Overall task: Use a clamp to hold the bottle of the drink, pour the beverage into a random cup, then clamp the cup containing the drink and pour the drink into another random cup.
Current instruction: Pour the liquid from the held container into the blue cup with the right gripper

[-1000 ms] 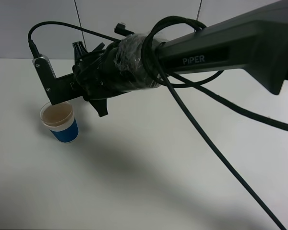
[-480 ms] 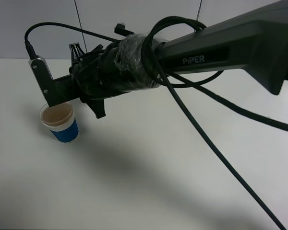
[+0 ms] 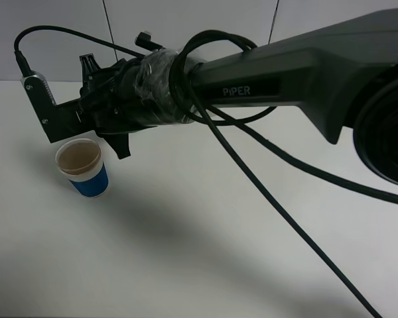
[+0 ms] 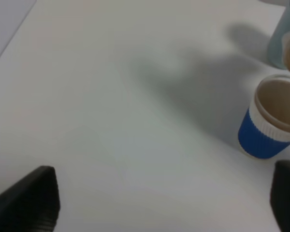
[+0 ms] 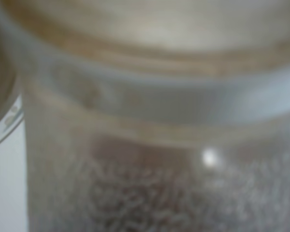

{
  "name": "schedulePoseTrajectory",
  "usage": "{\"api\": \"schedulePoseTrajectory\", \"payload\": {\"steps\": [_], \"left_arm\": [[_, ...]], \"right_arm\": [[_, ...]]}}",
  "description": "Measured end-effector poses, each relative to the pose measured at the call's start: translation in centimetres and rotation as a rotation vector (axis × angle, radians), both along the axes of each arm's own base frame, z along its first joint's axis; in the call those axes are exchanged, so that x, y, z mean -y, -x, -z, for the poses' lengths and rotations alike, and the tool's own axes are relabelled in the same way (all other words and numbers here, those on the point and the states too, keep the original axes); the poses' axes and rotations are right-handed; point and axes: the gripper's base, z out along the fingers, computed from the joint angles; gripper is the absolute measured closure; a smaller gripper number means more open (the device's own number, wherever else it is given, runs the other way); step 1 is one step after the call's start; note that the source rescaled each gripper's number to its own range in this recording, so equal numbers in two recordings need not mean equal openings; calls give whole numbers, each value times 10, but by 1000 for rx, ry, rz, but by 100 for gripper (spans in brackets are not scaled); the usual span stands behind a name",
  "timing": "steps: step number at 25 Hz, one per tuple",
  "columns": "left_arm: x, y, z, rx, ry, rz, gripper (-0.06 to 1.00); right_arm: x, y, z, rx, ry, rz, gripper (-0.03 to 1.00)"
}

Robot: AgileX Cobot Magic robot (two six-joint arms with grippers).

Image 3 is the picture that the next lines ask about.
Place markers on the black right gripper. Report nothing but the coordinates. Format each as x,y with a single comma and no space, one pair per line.
110,103

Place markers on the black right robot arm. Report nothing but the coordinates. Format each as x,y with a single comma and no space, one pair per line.
343,75

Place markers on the blue sleeved paper cup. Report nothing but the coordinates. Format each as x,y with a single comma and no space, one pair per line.
80,161

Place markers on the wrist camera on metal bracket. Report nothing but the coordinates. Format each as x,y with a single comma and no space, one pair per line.
59,121

